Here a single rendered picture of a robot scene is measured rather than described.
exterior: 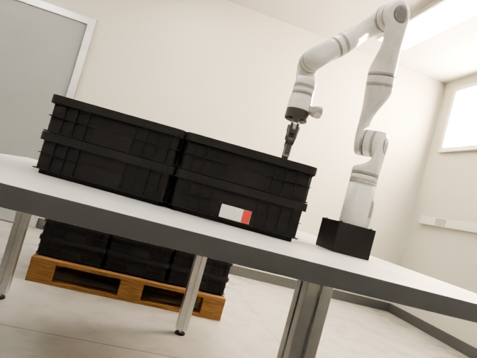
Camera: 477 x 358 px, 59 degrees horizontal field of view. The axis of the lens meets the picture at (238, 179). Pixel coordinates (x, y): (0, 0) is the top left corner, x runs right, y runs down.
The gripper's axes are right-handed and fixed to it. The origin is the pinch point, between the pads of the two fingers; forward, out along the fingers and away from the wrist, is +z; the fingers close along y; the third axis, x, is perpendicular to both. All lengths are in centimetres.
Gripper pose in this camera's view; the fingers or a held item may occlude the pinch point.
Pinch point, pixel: (286, 153)
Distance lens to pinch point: 136.0
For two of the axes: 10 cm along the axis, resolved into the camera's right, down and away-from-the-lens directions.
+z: -2.7, 9.6, -0.6
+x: 9.6, 2.7, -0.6
